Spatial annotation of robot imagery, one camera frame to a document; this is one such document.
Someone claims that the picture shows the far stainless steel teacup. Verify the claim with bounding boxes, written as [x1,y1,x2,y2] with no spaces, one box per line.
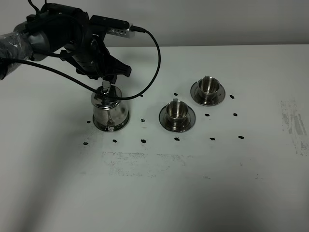
[198,76,220,95]

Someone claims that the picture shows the stainless steel teacup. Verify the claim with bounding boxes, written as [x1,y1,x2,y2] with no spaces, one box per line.
[166,99,188,123]
[198,76,220,95]

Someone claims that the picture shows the near stainless steel teacup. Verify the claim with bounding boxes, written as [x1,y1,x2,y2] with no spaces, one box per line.
[166,99,188,123]

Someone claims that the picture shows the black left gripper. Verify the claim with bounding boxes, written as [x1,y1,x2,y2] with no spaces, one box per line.
[61,33,131,80]

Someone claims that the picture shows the black left camera cable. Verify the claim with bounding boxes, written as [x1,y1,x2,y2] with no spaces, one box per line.
[0,0,162,101]

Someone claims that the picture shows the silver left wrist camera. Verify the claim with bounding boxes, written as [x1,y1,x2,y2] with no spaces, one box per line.
[90,15,135,39]

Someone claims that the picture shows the far stainless steel saucer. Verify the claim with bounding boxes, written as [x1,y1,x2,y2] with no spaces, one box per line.
[190,77,225,106]

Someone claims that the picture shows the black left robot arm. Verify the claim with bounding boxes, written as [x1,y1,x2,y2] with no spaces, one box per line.
[0,3,131,84]

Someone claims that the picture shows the near stainless steel saucer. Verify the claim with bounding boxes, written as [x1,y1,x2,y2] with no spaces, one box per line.
[159,106,196,133]

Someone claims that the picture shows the stainless steel teapot saucer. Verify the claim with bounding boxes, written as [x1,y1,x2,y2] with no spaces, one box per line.
[92,114,130,132]

